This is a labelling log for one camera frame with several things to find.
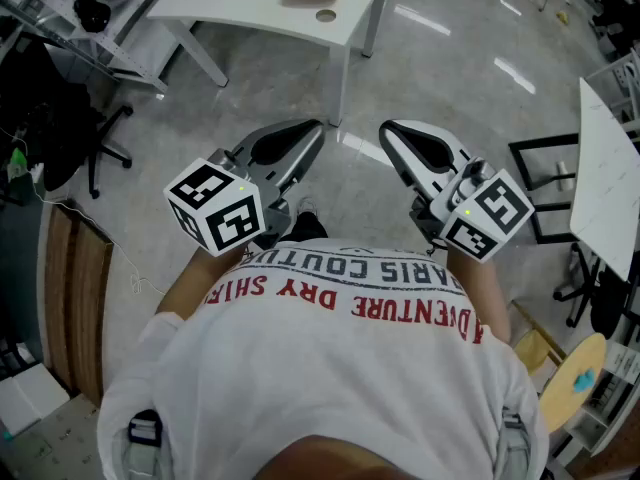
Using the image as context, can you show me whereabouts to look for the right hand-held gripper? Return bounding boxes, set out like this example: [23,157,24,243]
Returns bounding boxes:
[378,119,537,264]

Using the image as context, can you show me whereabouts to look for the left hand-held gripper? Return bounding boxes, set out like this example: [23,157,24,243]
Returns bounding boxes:
[163,118,327,259]

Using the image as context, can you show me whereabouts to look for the person's right forearm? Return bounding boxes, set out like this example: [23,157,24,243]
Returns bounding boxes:
[444,251,512,345]

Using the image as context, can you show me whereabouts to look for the person's left forearm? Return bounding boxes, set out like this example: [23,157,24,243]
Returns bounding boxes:
[154,244,252,320]

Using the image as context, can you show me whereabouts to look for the person's black trouser leg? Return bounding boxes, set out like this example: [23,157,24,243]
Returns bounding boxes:
[288,197,330,243]

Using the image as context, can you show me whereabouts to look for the white paper roll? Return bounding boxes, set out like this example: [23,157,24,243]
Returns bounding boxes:
[554,159,577,193]

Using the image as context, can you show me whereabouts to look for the white tilted table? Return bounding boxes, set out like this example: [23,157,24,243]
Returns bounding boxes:
[569,77,640,283]

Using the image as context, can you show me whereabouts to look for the person's white printed t-shirt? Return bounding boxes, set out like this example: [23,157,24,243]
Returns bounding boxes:
[96,237,551,480]

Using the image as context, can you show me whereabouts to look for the yellow wooden stool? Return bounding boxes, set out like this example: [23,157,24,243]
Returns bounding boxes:
[510,301,567,375]

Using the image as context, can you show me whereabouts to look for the black office chair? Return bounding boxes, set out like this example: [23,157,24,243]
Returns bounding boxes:
[552,241,640,340]
[0,35,135,200]

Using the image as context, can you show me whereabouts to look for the grey metal shelf rack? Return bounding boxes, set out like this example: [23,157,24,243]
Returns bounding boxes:
[0,0,170,94]

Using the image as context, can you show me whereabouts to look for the brown wooden boards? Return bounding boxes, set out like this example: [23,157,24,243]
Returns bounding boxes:
[43,201,115,409]

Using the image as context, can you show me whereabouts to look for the green bag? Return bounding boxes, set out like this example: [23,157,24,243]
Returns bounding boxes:
[6,147,29,180]

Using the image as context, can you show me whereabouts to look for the blue cloth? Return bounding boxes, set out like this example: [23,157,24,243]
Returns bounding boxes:
[573,367,597,395]

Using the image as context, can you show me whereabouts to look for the round yellow wooden table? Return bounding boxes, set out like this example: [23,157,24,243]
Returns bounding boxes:
[538,332,608,435]

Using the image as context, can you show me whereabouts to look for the white storage shelf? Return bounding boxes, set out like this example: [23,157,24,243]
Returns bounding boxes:
[549,337,640,469]

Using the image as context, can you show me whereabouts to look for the white foam box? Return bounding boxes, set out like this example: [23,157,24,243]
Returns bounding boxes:
[0,362,71,437]

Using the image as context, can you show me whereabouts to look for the black metal frame stand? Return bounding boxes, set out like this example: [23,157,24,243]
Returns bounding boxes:
[508,132,584,245]

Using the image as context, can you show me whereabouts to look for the white cable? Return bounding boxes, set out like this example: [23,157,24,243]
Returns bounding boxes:
[27,165,167,298]

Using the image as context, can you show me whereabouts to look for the black strap-mounted device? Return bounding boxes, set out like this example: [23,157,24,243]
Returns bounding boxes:
[127,409,164,450]

